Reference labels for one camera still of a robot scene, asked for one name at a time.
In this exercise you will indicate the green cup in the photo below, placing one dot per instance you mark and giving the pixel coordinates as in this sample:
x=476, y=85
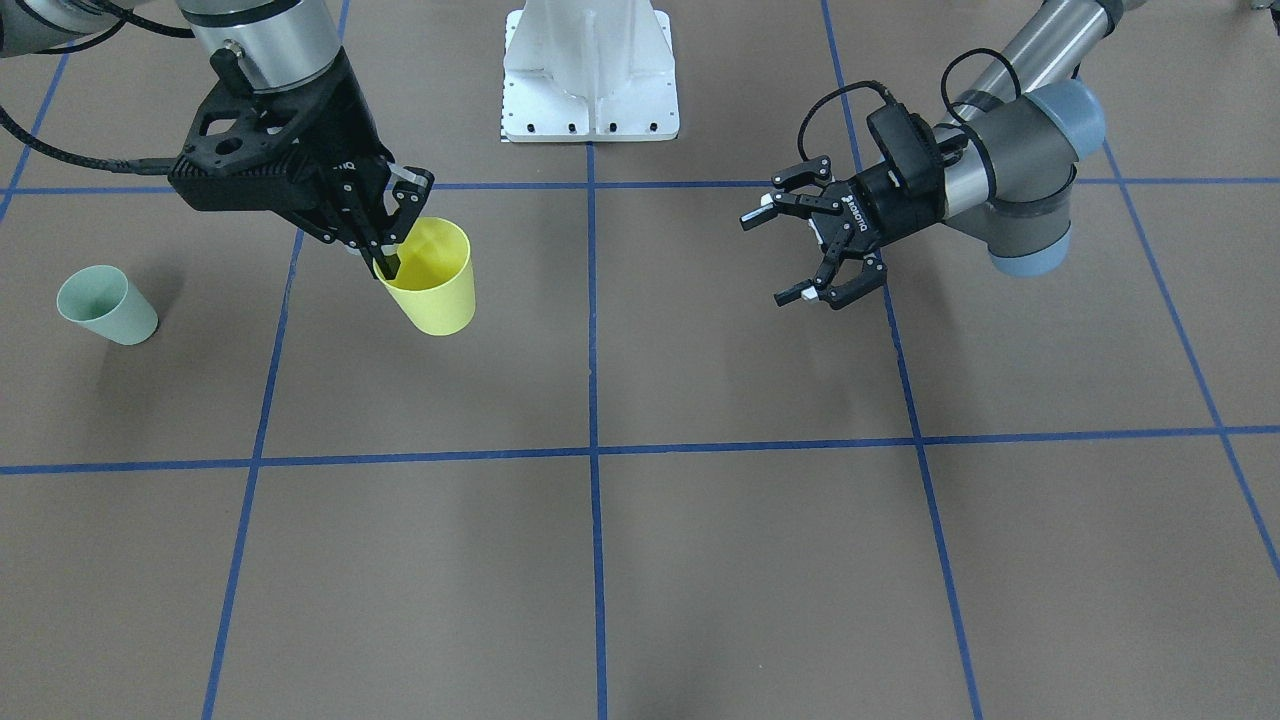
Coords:
x=102, y=299

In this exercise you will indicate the yellow cup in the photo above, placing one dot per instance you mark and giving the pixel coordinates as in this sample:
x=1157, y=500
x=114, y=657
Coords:
x=434, y=284

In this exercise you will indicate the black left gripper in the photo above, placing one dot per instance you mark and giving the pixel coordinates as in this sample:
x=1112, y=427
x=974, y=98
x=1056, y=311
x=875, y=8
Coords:
x=872, y=207

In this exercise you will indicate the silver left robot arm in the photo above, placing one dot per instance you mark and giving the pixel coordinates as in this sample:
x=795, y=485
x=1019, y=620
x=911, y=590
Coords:
x=1000, y=167

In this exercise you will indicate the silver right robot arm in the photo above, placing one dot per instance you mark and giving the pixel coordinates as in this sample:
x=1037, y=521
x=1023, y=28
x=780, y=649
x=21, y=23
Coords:
x=281, y=44

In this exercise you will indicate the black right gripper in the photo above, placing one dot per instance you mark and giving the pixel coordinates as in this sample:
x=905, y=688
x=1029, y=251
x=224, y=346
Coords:
x=341, y=140

